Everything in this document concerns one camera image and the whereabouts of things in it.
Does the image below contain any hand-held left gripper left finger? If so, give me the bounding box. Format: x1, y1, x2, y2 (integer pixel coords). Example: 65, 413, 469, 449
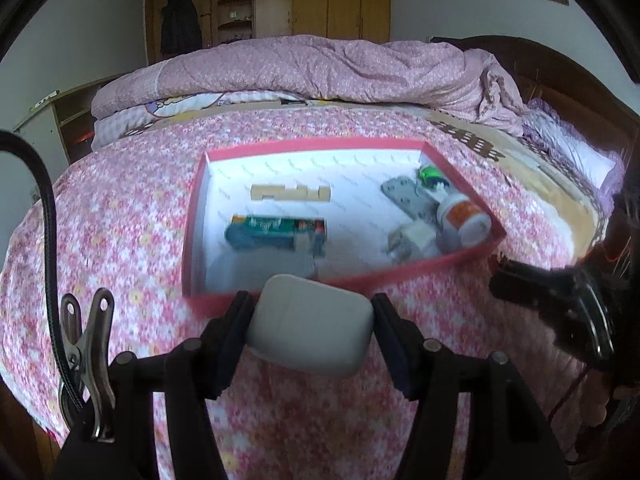
107, 290, 256, 480

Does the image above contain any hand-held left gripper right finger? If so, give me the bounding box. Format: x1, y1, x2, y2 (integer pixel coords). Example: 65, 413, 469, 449
370, 292, 571, 480

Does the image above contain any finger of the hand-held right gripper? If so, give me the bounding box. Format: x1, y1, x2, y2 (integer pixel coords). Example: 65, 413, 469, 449
547, 307, 601, 361
489, 259, 588, 311

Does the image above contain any white rounded case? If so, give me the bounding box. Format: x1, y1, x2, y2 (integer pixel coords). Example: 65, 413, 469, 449
246, 274, 376, 377

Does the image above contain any grey metal plate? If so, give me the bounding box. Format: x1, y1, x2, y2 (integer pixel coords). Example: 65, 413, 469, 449
381, 176, 441, 221

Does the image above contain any wooden block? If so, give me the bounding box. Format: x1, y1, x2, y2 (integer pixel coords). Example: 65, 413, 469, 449
250, 184, 332, 204

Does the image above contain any red cardboard box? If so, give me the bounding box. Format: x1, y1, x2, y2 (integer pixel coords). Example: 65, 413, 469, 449
181, 136, 507, 318

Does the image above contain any metal spring clip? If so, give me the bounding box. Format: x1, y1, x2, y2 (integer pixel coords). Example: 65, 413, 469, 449
582, 280, 618, 371
59, 287, 117, 443

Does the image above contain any white bottle orange label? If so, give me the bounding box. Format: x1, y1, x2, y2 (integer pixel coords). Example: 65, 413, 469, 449
435, 195, 493, 248

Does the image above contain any white charger plug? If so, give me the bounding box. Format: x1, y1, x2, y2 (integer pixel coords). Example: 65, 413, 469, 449
387, 224, 436, 263

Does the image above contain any green blue packet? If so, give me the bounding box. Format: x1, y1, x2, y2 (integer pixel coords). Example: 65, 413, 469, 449
224, 214, 328, 260

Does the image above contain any purple white ruffled pillow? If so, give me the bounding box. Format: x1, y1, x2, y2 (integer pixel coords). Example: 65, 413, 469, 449
522, 100, 618, 196

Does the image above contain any green plastic object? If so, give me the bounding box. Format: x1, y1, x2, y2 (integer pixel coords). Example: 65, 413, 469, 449
417, 164, 446, 188

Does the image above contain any pink floral bedsheet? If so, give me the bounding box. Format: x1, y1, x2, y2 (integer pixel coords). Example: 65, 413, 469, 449
0, 102, 601, 480

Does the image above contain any dark wooden headboard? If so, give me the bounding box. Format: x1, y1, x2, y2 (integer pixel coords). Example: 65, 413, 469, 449
430, 35, 640, 161

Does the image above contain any white cartoon printed quilt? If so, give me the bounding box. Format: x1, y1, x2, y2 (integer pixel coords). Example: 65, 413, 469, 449
92, 89, 311, 153

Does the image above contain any wooden bedside cabinet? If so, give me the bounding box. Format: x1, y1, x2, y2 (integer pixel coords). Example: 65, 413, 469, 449
12, 72, 126, 166

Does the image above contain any pink quilt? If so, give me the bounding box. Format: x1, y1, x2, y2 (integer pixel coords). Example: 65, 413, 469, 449
90, 35, 526, 136

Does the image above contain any dark hanging coat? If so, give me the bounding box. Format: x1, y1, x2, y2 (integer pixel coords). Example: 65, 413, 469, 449
160, 0, 203, 56

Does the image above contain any wooden wardrobe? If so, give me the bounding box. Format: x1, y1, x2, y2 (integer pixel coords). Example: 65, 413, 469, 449
127, 0, 393, 66

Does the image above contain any thin red cable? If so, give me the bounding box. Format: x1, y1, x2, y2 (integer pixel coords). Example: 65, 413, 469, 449
547, 365, 593, 423

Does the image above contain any black cable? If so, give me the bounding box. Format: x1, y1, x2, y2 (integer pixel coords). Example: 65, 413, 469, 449
0, 130, 88, 428

